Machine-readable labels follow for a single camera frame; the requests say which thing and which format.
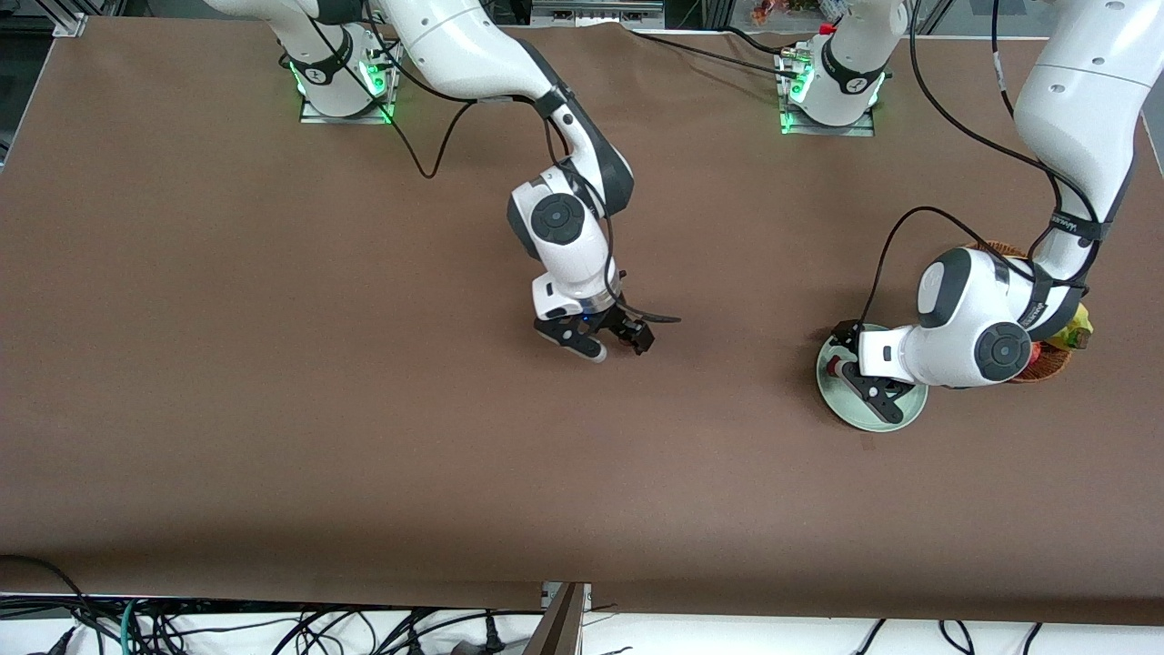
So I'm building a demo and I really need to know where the light green round plate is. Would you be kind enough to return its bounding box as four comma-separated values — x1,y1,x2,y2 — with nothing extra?
816,324,929,432

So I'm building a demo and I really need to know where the brown wicker basket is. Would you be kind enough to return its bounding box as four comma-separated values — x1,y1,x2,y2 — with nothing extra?
975,240,1075,384

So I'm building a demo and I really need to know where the yellow banana bunch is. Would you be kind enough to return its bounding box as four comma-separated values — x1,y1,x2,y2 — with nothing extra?
1049,304,1093,352

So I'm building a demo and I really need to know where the brown table cover sheet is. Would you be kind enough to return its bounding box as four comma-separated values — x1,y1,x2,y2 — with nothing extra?
0,16,1164,625

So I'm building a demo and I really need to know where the aluminium corner profile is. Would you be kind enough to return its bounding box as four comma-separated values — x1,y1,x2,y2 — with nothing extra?
50,0,92,39

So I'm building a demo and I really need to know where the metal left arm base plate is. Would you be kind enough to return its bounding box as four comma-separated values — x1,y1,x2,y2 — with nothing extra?
776,45,878,137

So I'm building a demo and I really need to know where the black base supply cable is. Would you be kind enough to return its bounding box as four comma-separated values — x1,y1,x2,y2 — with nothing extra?
723,25,797,55
627,30,794,81

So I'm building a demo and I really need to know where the aluminium frame rail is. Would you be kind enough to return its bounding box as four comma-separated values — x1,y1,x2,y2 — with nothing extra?
530,0,667,28

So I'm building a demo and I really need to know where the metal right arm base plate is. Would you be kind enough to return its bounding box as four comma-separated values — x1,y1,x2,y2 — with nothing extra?
298,36,401,126

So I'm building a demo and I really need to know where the grey support post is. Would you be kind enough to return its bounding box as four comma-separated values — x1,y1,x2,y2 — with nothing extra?
523,582,590,655

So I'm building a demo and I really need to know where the black floor cable loop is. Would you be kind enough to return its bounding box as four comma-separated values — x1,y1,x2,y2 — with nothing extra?
0,553,103,655

